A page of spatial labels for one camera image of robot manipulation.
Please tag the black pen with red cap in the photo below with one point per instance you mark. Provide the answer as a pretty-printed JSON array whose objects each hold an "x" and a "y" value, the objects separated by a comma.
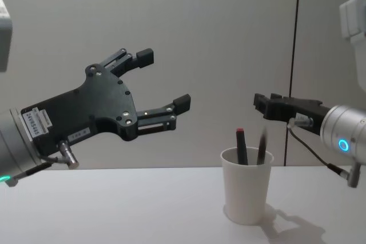
[{"x": 241, "y": 147}]

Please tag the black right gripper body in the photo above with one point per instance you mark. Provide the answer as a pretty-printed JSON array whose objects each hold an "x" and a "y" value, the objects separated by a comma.
[{"x": 294, "y": 108}]

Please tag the white paper cup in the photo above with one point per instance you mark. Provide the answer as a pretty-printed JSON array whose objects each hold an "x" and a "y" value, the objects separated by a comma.
[{"x": 247, "y": 192}]

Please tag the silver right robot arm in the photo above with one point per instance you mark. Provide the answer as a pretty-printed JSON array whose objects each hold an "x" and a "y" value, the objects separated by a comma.
[{"x": 343, "y": 124}]

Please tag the white table cloth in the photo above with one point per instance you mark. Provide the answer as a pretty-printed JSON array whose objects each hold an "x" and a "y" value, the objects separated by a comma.
[{"x": 114, "y": 207}]

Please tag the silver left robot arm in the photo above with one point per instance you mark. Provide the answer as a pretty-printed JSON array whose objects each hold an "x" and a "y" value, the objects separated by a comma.
[{"x": 11, "y": 141}]

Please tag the dark pen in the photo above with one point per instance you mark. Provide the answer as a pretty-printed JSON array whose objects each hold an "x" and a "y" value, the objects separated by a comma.
[{"x": 262, "y": 149}]

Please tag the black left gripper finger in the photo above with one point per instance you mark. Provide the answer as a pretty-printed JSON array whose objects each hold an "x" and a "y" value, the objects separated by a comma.
[
  {"x": 144, "y": 56},
  {"x": 160, "y": 112}
]

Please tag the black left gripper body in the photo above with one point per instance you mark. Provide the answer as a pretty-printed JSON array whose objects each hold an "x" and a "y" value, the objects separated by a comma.
[{"x": 105, "y": 104}]

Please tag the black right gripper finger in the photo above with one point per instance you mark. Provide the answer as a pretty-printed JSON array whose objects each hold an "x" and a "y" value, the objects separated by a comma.
[
  {"x": 259, "y": 102},
  {"x": 276, "y": 96}
]

